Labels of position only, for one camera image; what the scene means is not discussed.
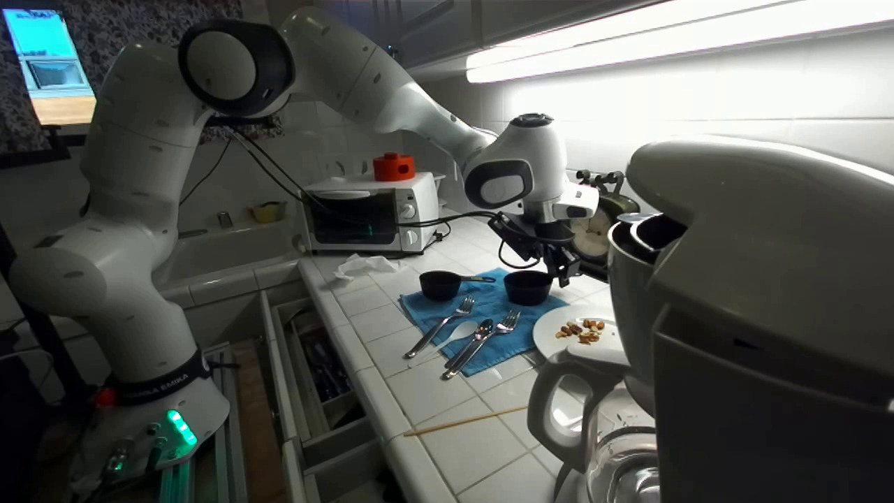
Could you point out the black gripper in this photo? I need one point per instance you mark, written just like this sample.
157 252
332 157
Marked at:
541 237

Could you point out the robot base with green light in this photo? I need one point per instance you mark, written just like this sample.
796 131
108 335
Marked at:
178 438

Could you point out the blue cloth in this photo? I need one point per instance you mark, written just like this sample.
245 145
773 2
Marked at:
493 312

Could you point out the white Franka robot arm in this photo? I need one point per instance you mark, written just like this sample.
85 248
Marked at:
142 185

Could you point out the glass coffee carafe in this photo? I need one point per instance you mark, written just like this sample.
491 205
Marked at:
617 465

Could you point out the brown food pieces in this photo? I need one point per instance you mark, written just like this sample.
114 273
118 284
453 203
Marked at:
582 330

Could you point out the white coffee maker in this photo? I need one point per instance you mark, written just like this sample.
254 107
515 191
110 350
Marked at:
773 308

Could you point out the open white drawer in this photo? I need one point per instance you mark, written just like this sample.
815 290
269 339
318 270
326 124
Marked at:
324 374

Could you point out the lit tablet screen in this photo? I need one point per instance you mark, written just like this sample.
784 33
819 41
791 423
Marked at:
53 65

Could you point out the crumpled white paper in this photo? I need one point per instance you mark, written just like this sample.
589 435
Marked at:
364 268

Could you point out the white toaster oven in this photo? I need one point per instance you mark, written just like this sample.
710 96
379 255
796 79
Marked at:
374 214

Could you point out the silver spoon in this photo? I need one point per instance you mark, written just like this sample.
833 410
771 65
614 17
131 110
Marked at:
465 350

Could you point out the white plate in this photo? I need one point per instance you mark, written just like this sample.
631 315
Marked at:
561 350

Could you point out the small yellow object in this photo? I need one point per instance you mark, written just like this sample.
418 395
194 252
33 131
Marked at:
268 214

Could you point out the under-cabinet light strip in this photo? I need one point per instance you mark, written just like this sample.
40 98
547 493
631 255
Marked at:
671 44

